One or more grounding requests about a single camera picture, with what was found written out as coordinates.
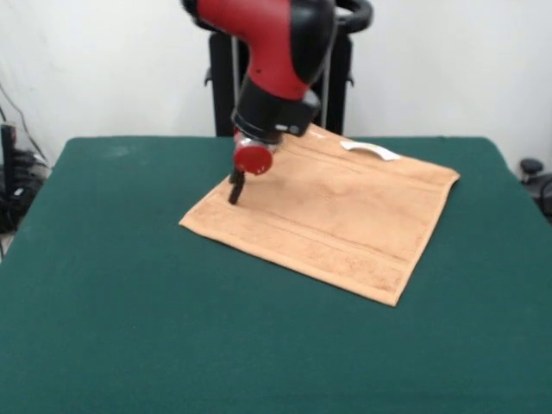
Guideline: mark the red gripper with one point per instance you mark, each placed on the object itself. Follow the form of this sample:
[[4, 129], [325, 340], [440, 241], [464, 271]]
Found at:
[[253, 159]]

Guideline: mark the dark green table cloth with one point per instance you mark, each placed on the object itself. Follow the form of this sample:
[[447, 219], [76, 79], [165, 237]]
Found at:
[[129, 323]]

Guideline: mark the black box with red mark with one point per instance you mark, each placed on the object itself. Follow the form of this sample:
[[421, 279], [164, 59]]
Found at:
[[6, 164]]

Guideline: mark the tan terry towel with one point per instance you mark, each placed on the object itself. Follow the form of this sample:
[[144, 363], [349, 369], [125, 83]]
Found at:
[[323, 215]]

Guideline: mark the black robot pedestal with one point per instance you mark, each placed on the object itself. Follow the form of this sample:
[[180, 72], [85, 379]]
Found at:
[[340, 64]]

